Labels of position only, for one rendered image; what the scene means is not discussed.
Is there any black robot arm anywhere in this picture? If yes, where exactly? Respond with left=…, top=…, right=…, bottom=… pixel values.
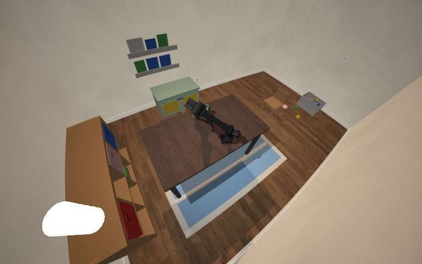
left=184, top=98, right=241, bottom=138

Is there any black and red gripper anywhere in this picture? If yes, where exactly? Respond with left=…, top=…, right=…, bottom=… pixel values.
left=225, top=133, right=233, bottom=141

